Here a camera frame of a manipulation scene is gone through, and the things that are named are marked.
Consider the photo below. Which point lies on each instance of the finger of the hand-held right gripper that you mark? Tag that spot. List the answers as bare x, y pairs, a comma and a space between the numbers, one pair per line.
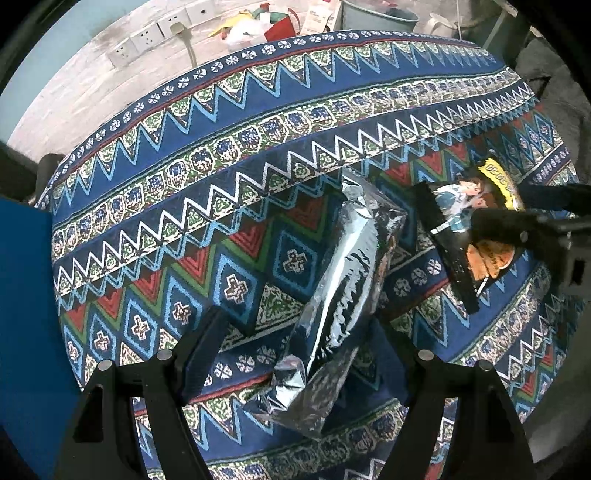
503, 226
558, 196

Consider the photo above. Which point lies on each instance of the grey-green bin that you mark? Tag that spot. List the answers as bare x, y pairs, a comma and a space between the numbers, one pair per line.
378, 18

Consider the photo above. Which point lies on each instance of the red bag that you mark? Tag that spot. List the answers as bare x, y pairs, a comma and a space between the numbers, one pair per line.
281, 30

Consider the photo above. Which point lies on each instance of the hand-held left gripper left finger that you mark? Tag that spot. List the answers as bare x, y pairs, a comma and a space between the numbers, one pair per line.
203, 350

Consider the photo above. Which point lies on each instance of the silver foil snack packet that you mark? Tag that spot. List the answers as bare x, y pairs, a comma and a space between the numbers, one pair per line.
332, 286

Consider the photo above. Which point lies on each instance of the blue container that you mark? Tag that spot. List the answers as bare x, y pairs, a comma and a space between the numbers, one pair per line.
27, 300

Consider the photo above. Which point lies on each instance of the white wall socket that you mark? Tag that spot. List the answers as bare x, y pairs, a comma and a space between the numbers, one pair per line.
201, 11
122, 53
171, 21
147, 37

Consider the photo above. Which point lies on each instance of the grey cloth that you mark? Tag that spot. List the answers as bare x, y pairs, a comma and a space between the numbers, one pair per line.
554, 92

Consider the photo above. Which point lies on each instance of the black cartoon snack packet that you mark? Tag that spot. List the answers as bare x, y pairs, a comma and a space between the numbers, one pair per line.
455, 207

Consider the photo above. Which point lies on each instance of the patterned blue tablecloth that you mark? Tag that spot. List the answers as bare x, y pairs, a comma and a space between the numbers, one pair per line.
231, 184

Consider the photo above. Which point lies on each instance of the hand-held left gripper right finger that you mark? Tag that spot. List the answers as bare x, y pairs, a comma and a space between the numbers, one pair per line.
397, 364

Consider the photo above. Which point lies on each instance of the white carton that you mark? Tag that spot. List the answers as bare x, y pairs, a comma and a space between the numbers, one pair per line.
318, 16

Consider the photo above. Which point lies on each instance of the white bag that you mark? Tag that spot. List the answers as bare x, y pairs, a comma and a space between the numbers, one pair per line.
438, 25

